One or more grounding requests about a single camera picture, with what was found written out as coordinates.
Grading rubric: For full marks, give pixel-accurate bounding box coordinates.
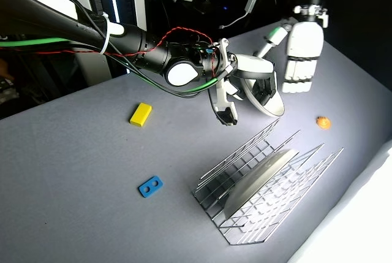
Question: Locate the yellow rectangular block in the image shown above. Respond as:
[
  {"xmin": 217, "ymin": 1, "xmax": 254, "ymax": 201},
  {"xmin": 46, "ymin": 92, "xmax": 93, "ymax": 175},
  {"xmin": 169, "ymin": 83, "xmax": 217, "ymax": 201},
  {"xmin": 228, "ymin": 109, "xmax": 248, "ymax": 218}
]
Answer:
[{"xmin": 129, "ymin": 102, "xmax": 153, "ymax": 128}]

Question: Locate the blue block with two holes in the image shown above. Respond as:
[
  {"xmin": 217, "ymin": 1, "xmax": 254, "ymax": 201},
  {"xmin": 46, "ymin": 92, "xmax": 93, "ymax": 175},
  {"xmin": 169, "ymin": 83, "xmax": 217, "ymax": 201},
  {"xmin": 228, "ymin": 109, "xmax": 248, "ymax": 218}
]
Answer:
[{"xmin": 137, "ymin": 175, "xmax": 164, "ymax": 199}]

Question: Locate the white plate with dark rim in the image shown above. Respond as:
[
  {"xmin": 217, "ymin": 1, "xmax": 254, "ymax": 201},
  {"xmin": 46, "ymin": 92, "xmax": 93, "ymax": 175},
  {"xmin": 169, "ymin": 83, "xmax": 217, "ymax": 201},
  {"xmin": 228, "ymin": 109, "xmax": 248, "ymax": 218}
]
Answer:
[
  {"xmin": 222, "ymin": 148, "xmax": 300, "ymax": 219},
  {"xmin": 240, "ymin": 74, "xmax": 285, "ymax": 117}
]

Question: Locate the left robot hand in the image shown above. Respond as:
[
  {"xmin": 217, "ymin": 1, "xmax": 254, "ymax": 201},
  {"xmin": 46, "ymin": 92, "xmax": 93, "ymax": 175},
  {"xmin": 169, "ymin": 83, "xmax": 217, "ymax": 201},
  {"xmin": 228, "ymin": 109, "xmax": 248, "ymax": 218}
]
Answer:
[{"xmin": 253, "ymin": 22, "xmax": 325, "ymax": 94}]

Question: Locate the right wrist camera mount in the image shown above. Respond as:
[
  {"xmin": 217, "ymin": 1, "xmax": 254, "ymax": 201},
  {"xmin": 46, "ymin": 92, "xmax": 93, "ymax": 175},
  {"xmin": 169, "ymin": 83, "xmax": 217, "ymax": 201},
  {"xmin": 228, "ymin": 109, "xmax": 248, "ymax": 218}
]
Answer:
[{"xmin": 209, "ymin": 77, "xmax": 239, "ymax": 126}]

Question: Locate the small orange shell-shaped toy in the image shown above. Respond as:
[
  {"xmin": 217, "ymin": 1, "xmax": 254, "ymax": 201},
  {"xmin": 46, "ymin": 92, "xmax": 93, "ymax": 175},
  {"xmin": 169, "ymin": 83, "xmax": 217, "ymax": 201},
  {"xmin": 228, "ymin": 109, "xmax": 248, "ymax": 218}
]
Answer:
[{"xmin": 316, "ymin": 116, "xmax": 332, "ymax": 130}]

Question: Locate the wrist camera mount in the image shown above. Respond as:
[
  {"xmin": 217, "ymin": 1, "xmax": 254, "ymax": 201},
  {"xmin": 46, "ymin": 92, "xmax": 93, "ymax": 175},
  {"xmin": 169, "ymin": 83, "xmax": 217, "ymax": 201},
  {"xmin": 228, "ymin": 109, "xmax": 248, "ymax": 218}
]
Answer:
[
  {"xmin": 293, "ymin": 4, "xmax": 330, "ymax": 28},
  {"xmin": 209, "ymin": 77, "xmax": 239, "ymax": 126}
]

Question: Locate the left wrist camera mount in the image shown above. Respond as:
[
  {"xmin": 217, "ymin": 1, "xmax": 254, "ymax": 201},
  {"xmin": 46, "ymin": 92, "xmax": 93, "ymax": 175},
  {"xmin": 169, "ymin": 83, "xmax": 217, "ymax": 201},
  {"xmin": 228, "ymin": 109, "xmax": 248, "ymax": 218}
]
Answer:
[{"xmin": 293, "ymin": 4, "xmax": 330, "ymax": 28}]

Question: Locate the red twisted wire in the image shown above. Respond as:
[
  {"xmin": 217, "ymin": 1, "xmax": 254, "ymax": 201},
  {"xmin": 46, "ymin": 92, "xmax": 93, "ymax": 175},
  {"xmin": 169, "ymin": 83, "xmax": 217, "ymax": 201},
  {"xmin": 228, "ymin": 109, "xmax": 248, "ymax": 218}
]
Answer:
[{"xmin": 0, "ymin": 26, "xmax": 215, "ymax": 59}]

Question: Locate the green cable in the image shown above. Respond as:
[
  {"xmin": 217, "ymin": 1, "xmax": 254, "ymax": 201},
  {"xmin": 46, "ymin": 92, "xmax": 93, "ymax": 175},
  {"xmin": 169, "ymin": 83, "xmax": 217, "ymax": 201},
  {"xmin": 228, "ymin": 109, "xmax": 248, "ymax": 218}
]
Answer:
[{"xmin": 0, "ymin": 37, "xmax": 229, "ymax": 94}]

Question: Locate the silver wire dish rack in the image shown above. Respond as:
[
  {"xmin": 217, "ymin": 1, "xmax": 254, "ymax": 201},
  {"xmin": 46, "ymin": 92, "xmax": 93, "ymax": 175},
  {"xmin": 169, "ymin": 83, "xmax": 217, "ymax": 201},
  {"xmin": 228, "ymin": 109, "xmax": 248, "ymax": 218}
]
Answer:
[{"xmin": 192, "ymin": 118, "xmax": 345, "ymax": 245}]

